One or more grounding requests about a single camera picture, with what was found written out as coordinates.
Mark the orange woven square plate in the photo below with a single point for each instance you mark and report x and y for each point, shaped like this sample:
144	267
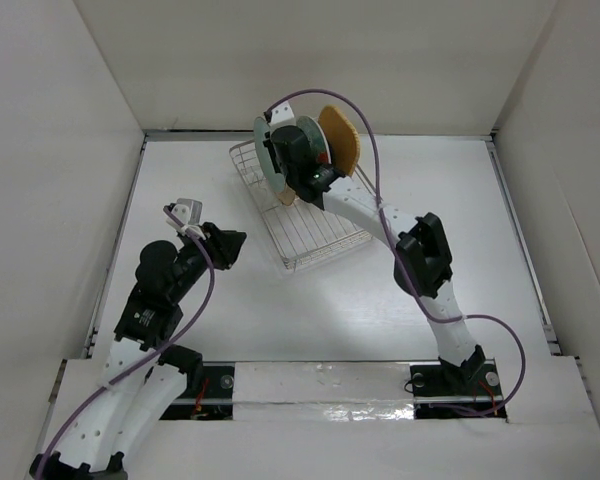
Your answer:
342	138

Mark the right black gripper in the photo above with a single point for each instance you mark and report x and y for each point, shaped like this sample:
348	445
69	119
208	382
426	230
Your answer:
269	142

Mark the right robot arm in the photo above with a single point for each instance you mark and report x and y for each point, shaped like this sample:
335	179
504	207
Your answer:
422	257

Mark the metal base rail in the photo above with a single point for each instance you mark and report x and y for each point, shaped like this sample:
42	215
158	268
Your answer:
337	391

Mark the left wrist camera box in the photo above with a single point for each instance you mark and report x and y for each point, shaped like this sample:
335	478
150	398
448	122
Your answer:
184	216

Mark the teal flower plate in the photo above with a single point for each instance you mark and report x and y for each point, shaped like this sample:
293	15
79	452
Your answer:
275	179

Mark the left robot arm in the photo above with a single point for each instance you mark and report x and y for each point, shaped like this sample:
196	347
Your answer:
145	370

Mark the beige bird painted plate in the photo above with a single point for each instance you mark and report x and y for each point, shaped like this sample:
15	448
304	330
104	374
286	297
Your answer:
287	196

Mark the silver wire dish rack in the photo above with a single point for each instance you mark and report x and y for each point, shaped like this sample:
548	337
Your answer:
302	234

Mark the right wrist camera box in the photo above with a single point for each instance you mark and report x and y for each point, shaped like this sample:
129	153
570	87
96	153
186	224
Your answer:
279	116

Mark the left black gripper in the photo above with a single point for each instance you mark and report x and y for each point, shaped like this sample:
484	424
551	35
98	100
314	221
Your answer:
221	244

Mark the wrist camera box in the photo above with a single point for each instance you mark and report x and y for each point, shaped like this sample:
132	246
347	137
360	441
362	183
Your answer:
184	216
279	116

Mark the red and teal plate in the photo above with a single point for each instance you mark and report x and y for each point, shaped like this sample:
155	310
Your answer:
317	140

